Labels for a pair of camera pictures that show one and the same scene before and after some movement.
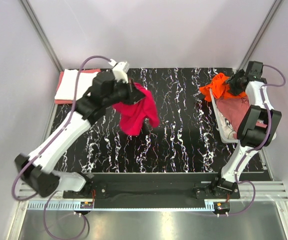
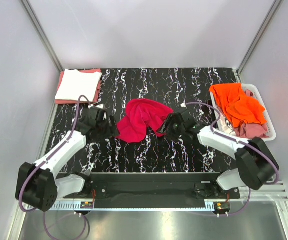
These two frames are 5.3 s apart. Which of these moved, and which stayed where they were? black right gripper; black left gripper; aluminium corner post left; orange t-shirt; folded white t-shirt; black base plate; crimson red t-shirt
Moved: orange t-shirt; black right gripper; crimson red t-shirt; black left gripper
Stayed: black base plate; folded white t-shirt; aluminium corner post left
